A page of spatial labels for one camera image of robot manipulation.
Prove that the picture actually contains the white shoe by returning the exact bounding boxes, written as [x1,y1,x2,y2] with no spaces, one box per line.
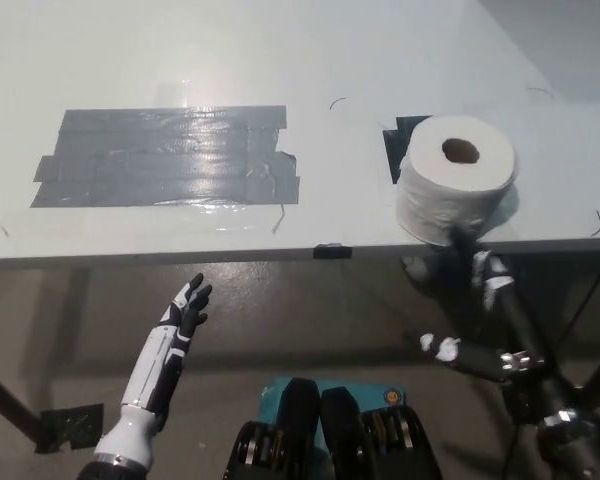
[401,254,431,281]

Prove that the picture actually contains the white toilet paper roll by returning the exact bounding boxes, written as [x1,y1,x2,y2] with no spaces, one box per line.
[394,113,524,247]

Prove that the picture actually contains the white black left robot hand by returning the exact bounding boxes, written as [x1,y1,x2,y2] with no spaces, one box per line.
[121,272,214,419]

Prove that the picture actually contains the black tape square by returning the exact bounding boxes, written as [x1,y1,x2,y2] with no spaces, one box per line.
[382,114,434,185]

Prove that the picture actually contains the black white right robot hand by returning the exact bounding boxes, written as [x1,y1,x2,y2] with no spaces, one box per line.
[418,225,549,386]

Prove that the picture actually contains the grey duct tape patch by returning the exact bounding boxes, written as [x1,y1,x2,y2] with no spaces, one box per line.
[29,104,301,209]

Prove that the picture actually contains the small black tape piece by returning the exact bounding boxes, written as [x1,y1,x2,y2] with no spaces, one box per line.
[313,243,354,260]

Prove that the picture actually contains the black teal robot torso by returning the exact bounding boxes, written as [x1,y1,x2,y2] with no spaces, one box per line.
[221,377,444,480]

